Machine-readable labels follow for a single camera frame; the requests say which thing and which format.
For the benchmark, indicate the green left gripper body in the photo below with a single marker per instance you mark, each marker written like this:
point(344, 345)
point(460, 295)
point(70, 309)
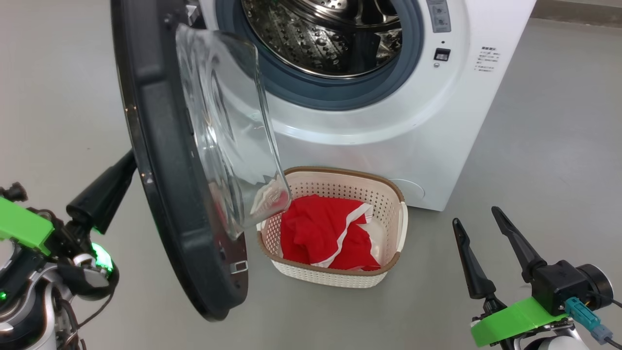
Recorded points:
point(24, 223)

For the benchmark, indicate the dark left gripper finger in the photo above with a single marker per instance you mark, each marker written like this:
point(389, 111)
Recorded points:
point(102, 197)

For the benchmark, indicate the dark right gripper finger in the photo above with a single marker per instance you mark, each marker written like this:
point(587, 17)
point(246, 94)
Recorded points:
point(520, 248)
point(474, 272)

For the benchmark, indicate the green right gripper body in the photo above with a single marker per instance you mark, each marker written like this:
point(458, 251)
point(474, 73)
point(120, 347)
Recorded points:
point(515, 321)

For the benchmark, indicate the black washing machine door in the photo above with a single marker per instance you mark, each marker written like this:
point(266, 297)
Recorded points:
point(165, 170)

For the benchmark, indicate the red garment with white trim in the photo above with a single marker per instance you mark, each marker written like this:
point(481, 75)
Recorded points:
point(316, 233)

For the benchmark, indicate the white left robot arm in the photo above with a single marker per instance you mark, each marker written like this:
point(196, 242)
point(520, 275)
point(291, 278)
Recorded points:
point(34, 301)

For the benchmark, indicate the cream perforated laundry basket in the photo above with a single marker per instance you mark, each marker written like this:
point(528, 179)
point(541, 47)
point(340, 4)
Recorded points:
point(388, 218)

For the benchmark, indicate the white washing machine body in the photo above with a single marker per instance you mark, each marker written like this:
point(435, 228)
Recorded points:
point(413, 131)

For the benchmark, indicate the steel washing machine drum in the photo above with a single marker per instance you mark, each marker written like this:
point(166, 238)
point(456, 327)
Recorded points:
point(316, 39)

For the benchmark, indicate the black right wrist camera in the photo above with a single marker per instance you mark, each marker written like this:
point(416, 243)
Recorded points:
point(563, 284)

